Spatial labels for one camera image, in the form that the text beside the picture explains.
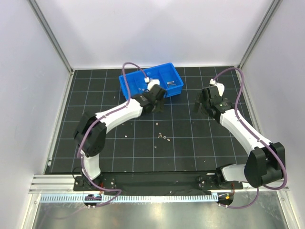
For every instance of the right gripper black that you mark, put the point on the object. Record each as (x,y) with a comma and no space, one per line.
(206,98)

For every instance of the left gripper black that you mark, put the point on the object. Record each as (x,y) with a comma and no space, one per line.
(157,98)

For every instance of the blue plastic compartment bin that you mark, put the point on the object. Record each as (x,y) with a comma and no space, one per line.
(164,75)

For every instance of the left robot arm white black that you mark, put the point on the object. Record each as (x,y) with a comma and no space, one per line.
(92,129)

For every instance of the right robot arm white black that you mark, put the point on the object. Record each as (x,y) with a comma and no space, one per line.
(266,160)

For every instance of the black grid cutting mat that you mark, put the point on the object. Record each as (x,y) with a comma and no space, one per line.
(196,141)

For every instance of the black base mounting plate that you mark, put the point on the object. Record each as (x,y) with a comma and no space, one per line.
(181,183)

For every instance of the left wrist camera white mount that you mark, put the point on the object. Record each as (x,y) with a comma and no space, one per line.
(151,82)

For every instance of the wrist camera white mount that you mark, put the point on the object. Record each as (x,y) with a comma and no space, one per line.
(151,82)
(220,87)

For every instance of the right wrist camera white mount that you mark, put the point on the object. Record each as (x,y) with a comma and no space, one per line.
(220,87)

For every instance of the right aluminium frame post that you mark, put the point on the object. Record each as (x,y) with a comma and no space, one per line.
(260,30)

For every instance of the aluminium frame post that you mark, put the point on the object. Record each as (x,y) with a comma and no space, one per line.
(46,27)
(260,30)

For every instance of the white slotted cable duct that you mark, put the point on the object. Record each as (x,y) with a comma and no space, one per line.
(85,198)

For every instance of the left aluminium frame post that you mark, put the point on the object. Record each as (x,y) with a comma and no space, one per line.
(46,27)

